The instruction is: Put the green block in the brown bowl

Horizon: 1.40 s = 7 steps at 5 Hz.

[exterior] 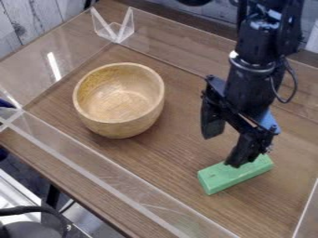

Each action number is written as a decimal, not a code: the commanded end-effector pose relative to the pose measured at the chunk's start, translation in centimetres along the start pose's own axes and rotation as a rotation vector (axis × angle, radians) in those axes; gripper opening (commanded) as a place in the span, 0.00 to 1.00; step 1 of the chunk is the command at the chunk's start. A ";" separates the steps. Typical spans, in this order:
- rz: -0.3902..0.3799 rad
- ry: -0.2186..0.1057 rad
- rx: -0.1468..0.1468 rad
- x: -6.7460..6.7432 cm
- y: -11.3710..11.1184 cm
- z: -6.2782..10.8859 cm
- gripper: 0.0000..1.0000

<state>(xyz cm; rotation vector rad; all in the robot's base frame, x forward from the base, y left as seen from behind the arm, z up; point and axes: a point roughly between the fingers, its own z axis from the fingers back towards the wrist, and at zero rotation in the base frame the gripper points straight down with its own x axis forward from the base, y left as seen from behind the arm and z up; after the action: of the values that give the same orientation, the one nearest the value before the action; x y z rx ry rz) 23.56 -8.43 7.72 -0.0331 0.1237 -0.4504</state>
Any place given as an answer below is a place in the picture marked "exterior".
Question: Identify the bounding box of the black metal bracket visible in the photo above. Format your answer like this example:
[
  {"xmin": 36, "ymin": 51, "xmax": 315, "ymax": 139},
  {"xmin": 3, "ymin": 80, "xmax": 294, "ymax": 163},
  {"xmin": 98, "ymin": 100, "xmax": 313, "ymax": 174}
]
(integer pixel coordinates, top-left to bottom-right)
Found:
[{"xmin": 42, "ymin": 213, "xmax": 92, "ymax": 238}]

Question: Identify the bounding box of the black table leg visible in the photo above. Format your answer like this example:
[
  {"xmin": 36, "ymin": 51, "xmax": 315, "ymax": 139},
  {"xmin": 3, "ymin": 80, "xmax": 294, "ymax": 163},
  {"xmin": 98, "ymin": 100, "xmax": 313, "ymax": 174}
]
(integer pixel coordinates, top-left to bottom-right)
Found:
[{"xmin": 46, "ymin": 185, "xmax": 62, "ymax": 208}]

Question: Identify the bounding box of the black cable loop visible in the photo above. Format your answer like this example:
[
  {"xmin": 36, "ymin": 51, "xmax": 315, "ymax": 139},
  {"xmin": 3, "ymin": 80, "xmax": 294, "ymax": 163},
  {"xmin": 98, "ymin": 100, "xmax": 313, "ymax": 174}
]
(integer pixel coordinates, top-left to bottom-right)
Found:
[{"xmin": 0, "ymin": 205, "xmax": 70, "ymax": 238}]

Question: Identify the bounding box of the light wooden bowl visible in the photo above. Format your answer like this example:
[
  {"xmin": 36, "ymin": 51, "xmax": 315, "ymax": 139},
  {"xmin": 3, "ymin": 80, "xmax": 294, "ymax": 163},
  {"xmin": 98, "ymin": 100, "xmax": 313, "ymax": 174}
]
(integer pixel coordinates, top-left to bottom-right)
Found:
[{"xmin": 72, "ymin": 62, "xmax": 166, "ymax": 139}]

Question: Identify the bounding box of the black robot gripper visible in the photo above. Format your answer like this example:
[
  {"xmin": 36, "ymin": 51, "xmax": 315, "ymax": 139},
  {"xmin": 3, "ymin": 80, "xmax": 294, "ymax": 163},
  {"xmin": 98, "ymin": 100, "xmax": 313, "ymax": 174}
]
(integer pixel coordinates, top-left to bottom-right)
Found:
[{"xmin": 201, "ymin": 51, "xmax": 286, "ymax": 168}]

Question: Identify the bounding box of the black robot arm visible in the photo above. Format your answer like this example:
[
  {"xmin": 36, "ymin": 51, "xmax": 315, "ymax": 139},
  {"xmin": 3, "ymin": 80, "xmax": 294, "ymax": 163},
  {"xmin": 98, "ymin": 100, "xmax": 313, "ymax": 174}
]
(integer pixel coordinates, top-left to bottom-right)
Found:
[{"xmin": 202, "ymin": 0, "xmax": 305, "ymax": 167}]

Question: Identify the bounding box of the green rectangular block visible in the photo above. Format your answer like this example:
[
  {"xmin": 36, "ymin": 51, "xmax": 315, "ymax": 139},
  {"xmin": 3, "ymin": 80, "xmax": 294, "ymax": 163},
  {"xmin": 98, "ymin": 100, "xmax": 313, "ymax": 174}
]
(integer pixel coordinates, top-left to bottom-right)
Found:
[{"xmin": 198, "ymin": 154, "xmax": 274, "ymax": 195}]

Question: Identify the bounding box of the clear acrylic tray wall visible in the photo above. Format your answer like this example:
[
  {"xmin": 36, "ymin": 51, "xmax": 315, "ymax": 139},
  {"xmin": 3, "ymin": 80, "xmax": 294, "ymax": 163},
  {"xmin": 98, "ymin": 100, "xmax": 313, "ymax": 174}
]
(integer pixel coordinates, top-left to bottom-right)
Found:
[{"xmin": 0, "ymin": 2, "xmax": 318, "ymax": 238}]

